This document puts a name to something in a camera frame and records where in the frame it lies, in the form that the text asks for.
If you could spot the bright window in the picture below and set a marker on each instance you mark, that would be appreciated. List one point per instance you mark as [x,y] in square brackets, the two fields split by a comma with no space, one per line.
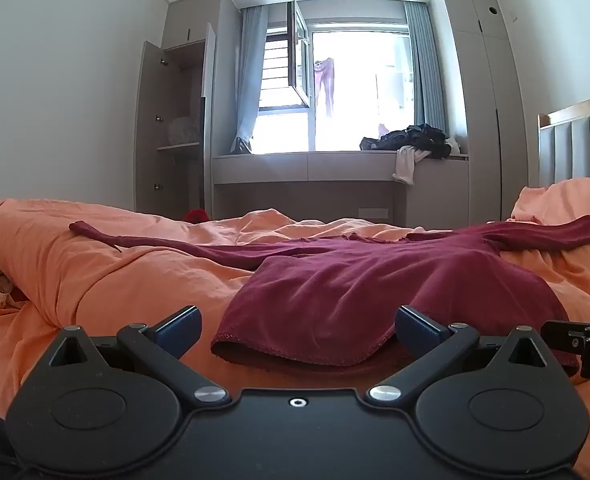
[355,110]

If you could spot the white hanging garment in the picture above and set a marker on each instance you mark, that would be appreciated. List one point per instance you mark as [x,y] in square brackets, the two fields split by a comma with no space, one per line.
[405,165]

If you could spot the sheer pale blue curtain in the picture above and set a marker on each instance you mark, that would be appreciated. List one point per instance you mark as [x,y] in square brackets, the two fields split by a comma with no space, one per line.
[250,85]

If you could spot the pink garment hanging outside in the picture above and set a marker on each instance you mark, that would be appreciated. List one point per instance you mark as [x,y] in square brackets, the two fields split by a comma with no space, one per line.
[327,85]

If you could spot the tall beige closed wardrobe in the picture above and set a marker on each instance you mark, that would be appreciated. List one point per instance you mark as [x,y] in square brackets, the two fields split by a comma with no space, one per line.
[480,110]

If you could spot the pile of dark clothes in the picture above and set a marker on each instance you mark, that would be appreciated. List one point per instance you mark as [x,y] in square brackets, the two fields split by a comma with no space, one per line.
[415,137]

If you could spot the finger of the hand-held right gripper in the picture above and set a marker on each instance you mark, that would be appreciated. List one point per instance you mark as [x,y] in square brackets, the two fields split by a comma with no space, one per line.
[570,337]

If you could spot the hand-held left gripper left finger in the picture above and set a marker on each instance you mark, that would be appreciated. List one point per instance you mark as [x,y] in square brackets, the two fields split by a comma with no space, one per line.
[177,330]

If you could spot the beige window bench with drawers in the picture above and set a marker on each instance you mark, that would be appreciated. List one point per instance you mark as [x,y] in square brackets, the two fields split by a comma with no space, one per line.
[300,167]

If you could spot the red object on floor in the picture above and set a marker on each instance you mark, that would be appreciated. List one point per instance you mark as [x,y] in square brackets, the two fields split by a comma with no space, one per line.
[196,216]

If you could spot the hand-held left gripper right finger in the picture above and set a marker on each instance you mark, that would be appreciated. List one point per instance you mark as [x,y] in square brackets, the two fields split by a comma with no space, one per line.
[420,332]

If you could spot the maroon long-sleeved shirt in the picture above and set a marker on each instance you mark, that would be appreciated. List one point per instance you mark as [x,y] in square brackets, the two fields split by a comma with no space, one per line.
[350,280]

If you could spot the grey padded wooden headboard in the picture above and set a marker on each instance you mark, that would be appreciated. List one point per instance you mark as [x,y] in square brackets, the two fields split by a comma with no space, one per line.
[580,145]

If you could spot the orange duvet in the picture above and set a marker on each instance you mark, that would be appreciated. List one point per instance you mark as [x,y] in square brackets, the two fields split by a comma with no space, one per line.
[100,280]

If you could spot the open beige wardrobe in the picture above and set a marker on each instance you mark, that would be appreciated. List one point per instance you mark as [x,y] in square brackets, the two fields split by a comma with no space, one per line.
[147,135]

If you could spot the open window sash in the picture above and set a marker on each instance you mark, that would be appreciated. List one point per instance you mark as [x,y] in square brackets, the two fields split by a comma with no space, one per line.
[297,60]

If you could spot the thick grey-blue curtain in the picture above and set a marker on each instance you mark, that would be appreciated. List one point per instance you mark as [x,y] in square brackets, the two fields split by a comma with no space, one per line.
[425,70]

